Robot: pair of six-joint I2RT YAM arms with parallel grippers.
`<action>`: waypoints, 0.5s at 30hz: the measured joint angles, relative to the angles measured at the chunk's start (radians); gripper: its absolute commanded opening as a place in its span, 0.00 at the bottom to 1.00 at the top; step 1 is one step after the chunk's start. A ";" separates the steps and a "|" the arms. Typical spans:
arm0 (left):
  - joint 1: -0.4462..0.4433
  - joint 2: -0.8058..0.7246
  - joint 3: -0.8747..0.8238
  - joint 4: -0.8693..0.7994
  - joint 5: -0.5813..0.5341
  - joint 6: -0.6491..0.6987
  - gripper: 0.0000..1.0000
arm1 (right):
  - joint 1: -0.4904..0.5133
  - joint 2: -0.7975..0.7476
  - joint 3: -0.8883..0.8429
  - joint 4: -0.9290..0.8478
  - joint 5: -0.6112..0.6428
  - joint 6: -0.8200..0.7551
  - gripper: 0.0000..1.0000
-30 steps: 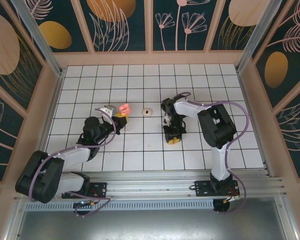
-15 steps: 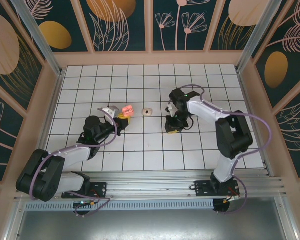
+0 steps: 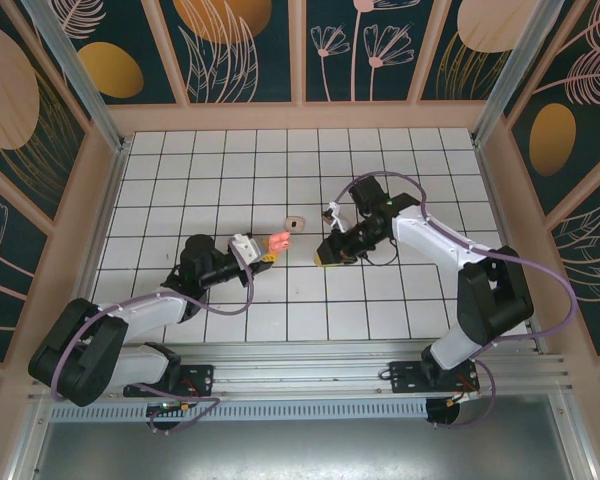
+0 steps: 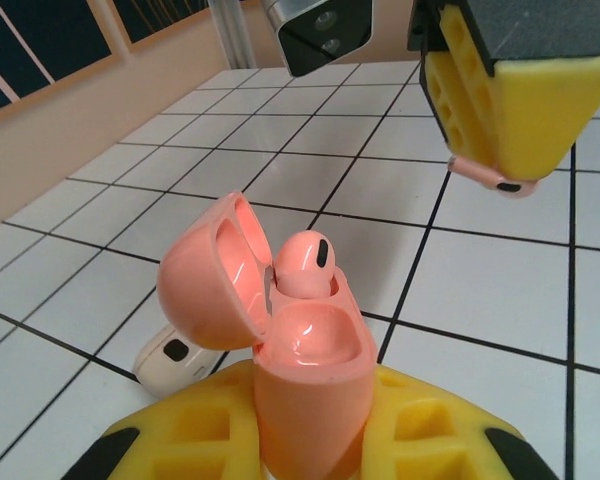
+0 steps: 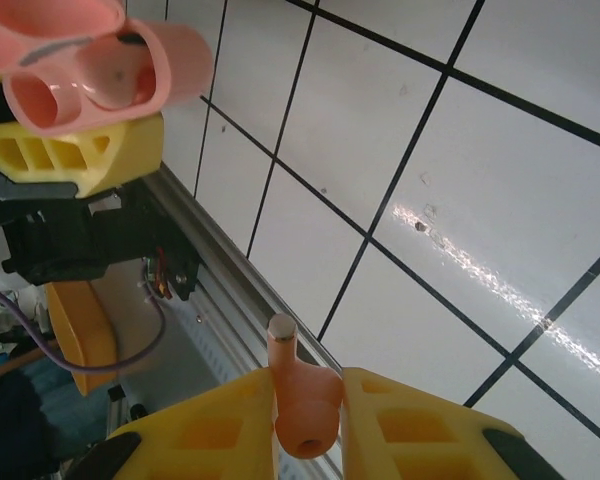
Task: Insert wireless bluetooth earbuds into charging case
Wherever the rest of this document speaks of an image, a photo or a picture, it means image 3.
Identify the cream earbud charging case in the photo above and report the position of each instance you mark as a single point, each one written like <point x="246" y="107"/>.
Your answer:
<point x="280" y="242"/>

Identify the cream rounded case cap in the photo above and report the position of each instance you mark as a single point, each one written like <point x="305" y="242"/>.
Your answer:
<point x="296" y="221"/>

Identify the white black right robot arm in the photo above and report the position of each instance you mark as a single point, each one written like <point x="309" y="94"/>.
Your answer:
<point x="430" y="235"/>

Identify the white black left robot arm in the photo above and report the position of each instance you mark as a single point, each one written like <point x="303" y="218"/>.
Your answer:
<point x="145" y="310"/>

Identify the small electronics board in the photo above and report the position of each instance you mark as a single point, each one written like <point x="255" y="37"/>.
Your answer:
<point x="167" y="407"/>

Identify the grey metal base sheet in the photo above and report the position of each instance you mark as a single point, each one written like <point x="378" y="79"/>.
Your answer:
<point x="305" y="450"/>

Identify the aluminium mounting rail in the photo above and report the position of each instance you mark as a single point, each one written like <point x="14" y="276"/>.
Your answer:
<point x="305" y="370"/>

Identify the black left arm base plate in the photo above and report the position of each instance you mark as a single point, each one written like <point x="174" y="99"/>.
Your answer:
<point x="200" y="380"/>

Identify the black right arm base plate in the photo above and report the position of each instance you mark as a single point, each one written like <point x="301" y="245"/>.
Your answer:
<point x="405" y="380"/>

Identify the aluminium corner post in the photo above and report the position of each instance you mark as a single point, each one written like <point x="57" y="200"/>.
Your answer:
<point x="86" y="85"/>
<point x="512" y="75"/>

